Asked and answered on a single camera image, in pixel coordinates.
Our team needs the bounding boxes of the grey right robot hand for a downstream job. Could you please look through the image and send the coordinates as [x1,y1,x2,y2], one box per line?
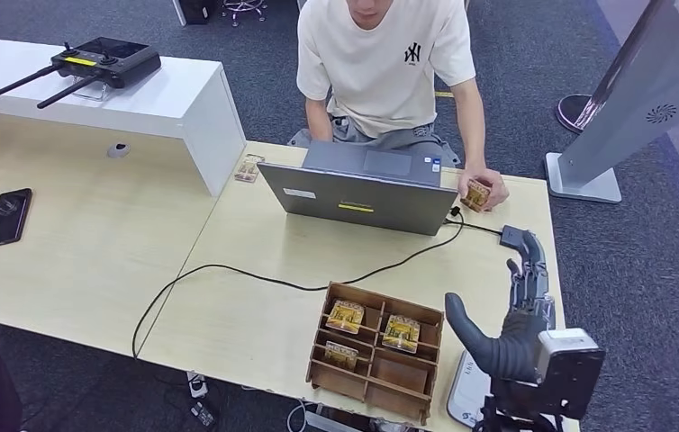
[443,229,557,386]

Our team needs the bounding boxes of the grey laptop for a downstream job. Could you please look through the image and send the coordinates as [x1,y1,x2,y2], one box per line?
[257,139,460,238]

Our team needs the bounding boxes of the black smartphone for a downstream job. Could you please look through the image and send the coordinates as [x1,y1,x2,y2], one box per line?
[0,188,34,249]

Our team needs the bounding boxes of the grey kiosk stand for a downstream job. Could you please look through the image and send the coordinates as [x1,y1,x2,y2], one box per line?
[545,0,679,205]

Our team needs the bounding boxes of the black remote controller with antennas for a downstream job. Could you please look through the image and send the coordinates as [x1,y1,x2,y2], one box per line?
[0,36,163,111]

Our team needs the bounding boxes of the black power adapter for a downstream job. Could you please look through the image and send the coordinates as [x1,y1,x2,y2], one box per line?
[190,402,216,428]

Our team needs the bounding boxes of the black computer tower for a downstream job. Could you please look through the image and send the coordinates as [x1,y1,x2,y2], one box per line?
[179,0,220,26]

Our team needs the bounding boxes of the long black power cable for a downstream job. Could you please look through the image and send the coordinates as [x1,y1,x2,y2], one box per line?
[131,205,466,359]

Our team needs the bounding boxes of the white desk shelf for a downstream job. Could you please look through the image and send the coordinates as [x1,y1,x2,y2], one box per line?
[0,34,248,198]

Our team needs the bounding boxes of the small black reader box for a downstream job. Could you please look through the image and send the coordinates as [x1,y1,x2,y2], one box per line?
[499,224,526,250]

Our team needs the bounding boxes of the brown wooden compartment tray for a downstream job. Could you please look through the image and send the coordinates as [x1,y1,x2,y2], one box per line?
[305,282,445,427]

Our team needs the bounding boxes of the golden hotel card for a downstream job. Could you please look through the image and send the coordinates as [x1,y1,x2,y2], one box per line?
[460,178,493,213]

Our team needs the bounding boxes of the white power strip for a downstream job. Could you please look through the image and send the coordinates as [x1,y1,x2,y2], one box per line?
[186,372,210,400]

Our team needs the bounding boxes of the round stanchion base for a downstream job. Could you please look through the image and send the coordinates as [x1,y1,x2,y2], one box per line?
[556,93,600,134]

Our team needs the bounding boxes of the clear acrylic stand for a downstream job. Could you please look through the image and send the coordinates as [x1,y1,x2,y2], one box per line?
[70,80,109,103]

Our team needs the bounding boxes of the cards in clear holder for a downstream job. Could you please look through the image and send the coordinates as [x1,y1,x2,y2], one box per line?
[233,153,266,184]

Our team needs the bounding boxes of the thin black reader cable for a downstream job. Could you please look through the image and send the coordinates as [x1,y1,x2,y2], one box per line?
[443,219,502,235]

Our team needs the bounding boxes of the chrome chair base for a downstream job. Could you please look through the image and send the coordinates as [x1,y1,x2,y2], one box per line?
[222,0,269,27]

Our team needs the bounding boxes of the white card reader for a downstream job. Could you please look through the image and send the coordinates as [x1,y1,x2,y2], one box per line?
[447,350,493,429]

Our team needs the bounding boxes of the person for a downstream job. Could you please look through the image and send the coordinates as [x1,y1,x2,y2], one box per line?
[287,0,511,212]

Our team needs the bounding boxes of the golden card stack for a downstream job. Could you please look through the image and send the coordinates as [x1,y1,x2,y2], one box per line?
[381,314,421,355]
[322,340,359,372]
[324,300,367,335]

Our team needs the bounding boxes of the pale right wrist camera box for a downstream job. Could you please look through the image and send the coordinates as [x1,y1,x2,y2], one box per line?
[533,328,607,420]

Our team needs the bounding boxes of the person's left hand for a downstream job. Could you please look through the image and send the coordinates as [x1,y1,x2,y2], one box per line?
[457,166,511,212]

